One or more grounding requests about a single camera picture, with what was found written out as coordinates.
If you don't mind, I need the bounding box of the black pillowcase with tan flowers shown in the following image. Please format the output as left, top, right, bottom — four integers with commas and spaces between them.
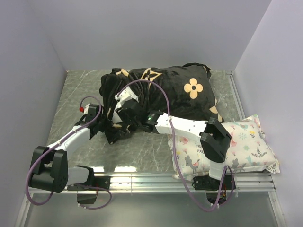
99, 63, 224, 144

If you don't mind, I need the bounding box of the white floral printed pillow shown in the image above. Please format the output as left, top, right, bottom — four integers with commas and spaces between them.
175, 114, 280, 180

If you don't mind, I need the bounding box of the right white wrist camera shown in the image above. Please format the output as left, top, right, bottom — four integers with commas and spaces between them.
115, 86, 139, 102

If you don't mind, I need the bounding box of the aluminium mounting rail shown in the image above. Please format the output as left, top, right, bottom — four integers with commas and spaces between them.
25, 172, 277, 194

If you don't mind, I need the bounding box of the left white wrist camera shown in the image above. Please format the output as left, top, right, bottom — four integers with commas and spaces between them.
79, 103, 92, 115

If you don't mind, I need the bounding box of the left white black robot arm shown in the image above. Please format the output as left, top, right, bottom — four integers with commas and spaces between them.
27, 104, 102, 193

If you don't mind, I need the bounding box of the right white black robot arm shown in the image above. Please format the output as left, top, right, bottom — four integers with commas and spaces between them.
116, 98, 232, 189

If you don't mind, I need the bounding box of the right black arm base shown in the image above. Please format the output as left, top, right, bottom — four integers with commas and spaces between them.
192, 175, 236, 205

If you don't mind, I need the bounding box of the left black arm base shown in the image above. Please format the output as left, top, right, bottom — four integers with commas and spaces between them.
67, 175, 112, 208

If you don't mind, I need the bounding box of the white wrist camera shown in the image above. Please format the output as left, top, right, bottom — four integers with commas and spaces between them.
79, 103, 92, 115
115, 86, 139, 102

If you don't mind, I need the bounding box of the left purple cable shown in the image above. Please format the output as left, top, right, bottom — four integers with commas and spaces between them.
25, 95, 112, 210

